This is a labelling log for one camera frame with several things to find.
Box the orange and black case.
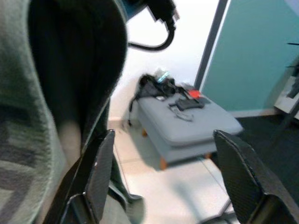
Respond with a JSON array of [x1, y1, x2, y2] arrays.
[[188, 89, 202, 99]]

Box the grey green knit garment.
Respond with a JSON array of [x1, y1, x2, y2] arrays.
[[0, 0, 147, 224]]

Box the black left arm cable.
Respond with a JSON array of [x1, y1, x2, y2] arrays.
[[127, 0, 180, 51]]

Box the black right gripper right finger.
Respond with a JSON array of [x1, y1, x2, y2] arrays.
[[214, 129, 299, 224]]

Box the black handheld controller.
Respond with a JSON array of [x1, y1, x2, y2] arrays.
[[175, 97, 210, 111]]

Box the grey upholstered ottoman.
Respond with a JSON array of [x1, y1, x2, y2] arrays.
[[136, 94, 243, 170]]

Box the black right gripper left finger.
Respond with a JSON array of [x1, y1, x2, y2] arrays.
[[44, 129, 116, 224]]

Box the white shelf unit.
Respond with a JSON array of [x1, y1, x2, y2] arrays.
[[274, 74, 299, 112]]

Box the black pouch with blue print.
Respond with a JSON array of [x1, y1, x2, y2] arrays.
[[129, 74, 187, 103]]

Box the clear eyeglasses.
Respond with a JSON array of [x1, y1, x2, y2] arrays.
[[168, 104, 195, 122]]

